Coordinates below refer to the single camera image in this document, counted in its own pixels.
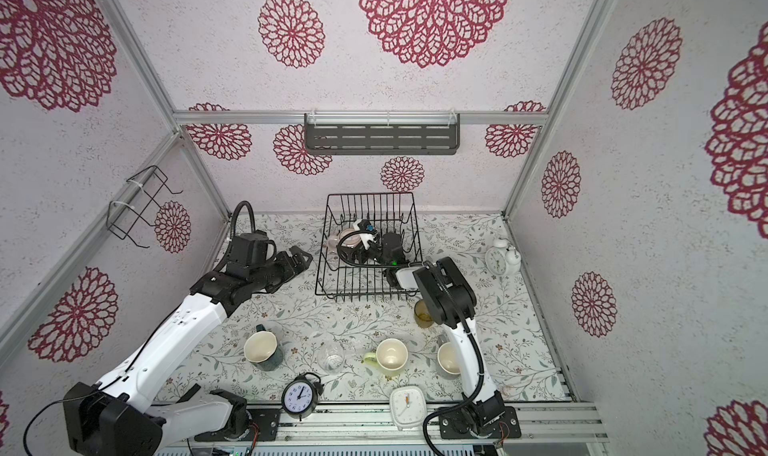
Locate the dark green mug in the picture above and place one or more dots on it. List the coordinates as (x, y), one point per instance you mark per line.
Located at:
(263, 350)

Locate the pink iridescent mug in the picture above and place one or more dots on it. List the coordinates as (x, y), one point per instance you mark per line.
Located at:
(344, 243)

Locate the white square clock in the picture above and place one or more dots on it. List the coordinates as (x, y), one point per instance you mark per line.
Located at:
(408, 407)

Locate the grey wall shelf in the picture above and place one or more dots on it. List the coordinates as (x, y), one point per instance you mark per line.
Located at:
(381, 137)

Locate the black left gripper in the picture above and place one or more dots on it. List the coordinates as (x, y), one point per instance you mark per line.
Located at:
(289, 268)

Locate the black wire wall holder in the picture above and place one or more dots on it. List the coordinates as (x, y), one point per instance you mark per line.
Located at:
(123, 215)

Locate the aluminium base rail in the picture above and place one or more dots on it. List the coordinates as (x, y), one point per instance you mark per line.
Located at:
(369, 429)

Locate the white twin bell alarm clock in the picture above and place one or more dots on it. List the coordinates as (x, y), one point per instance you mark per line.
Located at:
(502, 258)

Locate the black wire dish rack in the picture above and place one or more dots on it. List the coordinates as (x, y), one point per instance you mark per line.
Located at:
(394, 216)

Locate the light green mug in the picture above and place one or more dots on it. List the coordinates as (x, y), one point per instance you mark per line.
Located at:
(390, 357)

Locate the grey cream mug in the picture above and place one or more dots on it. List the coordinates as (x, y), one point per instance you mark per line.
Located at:
(448, 362)

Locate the amber glass cup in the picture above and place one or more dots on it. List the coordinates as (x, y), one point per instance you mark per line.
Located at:
(421, 314)

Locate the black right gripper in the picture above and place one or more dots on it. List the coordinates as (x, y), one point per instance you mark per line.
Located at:
(363, 254)

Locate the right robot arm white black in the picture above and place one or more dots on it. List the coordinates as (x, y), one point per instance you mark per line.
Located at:
(451, 303)

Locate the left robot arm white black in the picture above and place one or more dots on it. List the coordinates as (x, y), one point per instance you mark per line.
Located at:
(117, 415)

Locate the clear drinking glass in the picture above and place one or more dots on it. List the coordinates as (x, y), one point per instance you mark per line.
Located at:
(330, 357)

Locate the black alarm clock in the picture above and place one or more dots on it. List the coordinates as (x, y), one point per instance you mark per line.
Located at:
(301, 396)

